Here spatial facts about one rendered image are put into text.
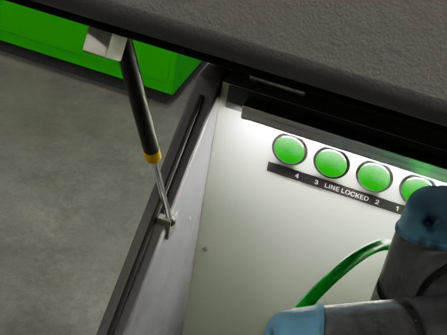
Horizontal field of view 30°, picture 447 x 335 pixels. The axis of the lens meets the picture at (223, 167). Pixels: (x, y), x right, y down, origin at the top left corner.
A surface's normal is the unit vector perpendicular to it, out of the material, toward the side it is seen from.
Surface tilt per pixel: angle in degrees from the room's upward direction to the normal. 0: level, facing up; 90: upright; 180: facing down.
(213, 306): 90
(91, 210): 0
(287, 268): 90
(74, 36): 90
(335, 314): 13
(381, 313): 6
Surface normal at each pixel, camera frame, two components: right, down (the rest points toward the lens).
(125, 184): 0.14, -0.79
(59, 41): -0.34, 0.51
